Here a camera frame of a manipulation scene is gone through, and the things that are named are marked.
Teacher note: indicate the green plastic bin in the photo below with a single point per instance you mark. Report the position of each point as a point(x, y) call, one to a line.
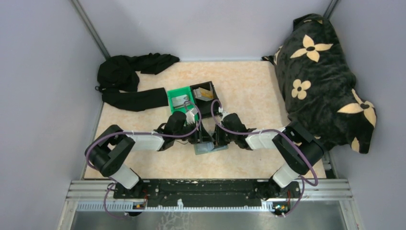
point(190, 104)

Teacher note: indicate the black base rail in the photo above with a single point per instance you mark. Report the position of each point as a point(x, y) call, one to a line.
point(206, 193)

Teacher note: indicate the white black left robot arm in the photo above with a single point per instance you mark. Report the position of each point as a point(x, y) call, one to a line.
point(109, 151)

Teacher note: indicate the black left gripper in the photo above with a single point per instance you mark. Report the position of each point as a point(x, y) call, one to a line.
point(201, 136)

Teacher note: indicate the sage green card holder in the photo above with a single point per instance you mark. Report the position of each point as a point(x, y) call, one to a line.
point(207, 147)

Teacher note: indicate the black cloth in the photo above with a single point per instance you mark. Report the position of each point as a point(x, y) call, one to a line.
point(118, 81)

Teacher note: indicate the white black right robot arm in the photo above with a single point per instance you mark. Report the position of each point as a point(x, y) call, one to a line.
point(300, 150)

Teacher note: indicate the card stack in green bin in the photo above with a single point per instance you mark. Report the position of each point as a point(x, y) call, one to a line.
point(178, 101)

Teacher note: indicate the gold credit card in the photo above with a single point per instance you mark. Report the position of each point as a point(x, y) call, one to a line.
point(208, 94)

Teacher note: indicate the black plastic bin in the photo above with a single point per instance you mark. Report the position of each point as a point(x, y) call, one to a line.
point(204, 106)

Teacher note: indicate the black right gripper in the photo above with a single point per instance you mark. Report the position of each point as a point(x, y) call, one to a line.
point(218, 141)

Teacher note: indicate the black floral blanket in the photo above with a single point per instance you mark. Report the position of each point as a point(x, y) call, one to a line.
point(318, 87)

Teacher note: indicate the aluminium frame rail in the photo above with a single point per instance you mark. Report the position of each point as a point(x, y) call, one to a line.
point(92, 195)

